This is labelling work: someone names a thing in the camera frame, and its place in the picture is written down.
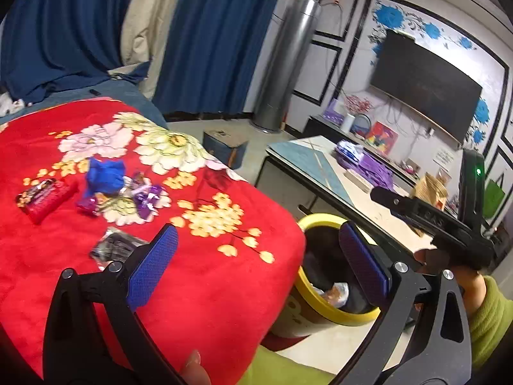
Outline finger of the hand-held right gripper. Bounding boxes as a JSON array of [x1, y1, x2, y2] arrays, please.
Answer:
[[370, 186, 419, 219]]

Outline round sand art ornament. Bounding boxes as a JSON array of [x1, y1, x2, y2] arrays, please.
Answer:
[[350, 113, 371, 139]]

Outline white blue coffee table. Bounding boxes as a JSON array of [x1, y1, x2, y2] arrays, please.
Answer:
[[254, 135, 437, 257]]

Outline green tote bag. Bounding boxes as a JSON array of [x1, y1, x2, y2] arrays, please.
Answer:
[[483, 178, 506, 219]]

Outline blue crumpled plastic bag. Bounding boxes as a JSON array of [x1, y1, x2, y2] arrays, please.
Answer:
[[85, 157, 126, 199]]

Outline television cables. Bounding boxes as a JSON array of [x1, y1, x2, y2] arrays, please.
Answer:
[[374, 100, 435, 137]]

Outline red floral blanket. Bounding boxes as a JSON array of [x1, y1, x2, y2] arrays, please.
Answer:
[[0, 97, 307, 378]]

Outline black wall television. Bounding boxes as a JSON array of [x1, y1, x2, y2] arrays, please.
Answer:
[[369, 29, 484, 145]]

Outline person's right hand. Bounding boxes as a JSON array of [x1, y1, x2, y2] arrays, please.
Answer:
[[414, 248, 442, 277]]

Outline white power strip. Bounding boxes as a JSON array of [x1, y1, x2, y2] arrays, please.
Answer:
[[345, 168, 375, 192]]

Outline purple tissue box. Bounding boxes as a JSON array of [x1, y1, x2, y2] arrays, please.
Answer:
[[323, 98, 345, 123]]

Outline white blue tissue pack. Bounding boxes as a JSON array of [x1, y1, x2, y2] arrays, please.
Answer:
[[337, 140, 363, 161]]

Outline blue curtain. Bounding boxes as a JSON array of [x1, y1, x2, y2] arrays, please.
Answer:
[[0, 0, 149, 105], [152, 0, 289, 115]]

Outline brown paper bag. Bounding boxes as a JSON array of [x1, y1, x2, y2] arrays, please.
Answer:
[[411, 172, 450, 211]]

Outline person's right forearm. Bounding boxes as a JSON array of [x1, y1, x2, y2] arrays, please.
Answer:
[[455, 267, 513, 373]]

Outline yellow rimmed trash bin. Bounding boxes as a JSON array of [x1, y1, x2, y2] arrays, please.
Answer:
[[269, 213, 391, 339]]

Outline blue storage stool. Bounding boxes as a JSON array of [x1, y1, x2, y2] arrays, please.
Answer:
[[202, 128, 249, 170]]

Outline purple candy wrapper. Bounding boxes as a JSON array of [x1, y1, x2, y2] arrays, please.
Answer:
[[134, 184, 171, 221]]

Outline beige curtain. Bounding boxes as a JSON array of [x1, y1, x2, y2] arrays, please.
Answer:
[[108, 0, 189, 99]]

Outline purple bag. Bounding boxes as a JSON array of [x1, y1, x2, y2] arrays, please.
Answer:
[[336, 146, 395, 189]]

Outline colourful picture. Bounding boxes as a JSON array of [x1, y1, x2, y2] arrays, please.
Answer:
[[366, 121, 399, 155]]

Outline grey blue bed sheet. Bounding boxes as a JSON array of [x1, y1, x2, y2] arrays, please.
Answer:
[[0, 74, 169, 129]]

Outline red black snack packet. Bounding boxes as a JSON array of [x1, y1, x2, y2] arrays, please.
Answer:
[[15, 178, 79, 225]]

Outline black television cabinet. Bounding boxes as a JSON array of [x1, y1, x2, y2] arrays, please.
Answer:
[[302, 114, 425, 181]]

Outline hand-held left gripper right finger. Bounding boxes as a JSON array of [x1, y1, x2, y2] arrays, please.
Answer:
[[332, 221, 473, 385]]

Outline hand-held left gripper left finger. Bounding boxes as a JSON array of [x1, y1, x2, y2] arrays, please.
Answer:
[[43, 224, 189, 385]]

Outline white plush toy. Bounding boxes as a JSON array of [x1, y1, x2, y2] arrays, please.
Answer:
[[0, 92, 27, 115]]

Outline silver tower air conditioner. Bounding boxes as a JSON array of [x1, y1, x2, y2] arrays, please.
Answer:
[[252, 0, 321, 132]]

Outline person's left hand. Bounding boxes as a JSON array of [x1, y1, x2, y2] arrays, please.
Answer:
[[180, 350, 212, 385]]

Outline white wall notice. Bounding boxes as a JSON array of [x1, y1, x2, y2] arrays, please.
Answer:
[[433, 148, 458, 167]]

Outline orange white crumpled packet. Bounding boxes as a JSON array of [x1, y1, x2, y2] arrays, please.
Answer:
[[313, 283, 349, 309]]

